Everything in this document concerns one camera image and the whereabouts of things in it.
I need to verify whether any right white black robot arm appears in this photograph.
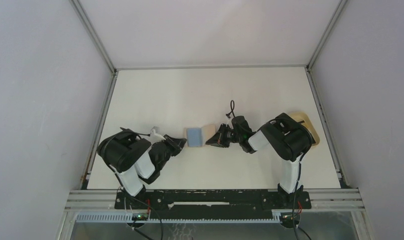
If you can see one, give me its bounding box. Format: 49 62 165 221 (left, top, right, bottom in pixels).
205 112 320 208

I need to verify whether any white cable duct strip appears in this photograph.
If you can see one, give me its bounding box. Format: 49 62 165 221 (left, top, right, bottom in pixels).
75 212 282 224

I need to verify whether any tan wooden tray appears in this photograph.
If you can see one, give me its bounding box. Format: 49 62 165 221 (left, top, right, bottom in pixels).
289 111 320 148

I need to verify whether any right aluminium frame post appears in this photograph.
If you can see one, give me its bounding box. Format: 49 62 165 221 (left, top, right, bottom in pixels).
306 0 349 71

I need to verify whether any black left camera cable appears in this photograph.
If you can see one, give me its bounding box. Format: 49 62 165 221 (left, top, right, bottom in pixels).
119 127 152 137

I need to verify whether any left aluminium frame post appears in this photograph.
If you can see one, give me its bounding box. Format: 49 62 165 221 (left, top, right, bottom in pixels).
69 0 117 75

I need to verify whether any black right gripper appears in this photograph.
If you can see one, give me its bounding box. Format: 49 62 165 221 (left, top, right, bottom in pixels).
206 122 243 148

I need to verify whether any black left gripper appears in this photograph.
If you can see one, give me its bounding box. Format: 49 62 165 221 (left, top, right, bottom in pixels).
157 133 187 170

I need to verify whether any back aluminium frame rail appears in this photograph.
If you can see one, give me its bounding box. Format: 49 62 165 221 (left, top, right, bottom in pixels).
116 64 307 71

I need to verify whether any aluminium frame rail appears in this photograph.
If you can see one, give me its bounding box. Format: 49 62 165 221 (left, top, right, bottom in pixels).
116 64 307 71
64 188 366 212

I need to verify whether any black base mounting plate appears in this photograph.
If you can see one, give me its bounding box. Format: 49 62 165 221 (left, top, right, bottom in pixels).
114 189 312 220

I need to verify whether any green controller board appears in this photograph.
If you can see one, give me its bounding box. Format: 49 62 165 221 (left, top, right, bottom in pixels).
280 213 300 222
132 213 149 222

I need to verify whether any left green controller board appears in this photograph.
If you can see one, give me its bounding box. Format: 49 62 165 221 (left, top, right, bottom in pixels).
132 213 149 222

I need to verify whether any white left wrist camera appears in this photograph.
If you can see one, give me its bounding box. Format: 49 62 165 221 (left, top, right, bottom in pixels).
150 126 165 141

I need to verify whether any aluminium frame post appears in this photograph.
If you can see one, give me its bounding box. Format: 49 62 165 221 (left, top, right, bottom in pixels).
69 0 117 75
306 0 349 71

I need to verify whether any right green controller board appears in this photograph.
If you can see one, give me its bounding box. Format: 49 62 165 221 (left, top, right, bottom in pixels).
280 213 300 222

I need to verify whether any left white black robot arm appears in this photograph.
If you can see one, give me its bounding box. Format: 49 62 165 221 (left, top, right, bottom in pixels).
96 127 187 209

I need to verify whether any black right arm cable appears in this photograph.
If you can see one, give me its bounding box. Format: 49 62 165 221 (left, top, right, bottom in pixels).
225 99 317 240

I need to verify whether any aluminium frame front rail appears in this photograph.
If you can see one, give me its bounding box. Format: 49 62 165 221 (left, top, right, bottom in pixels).
64 188 366 212

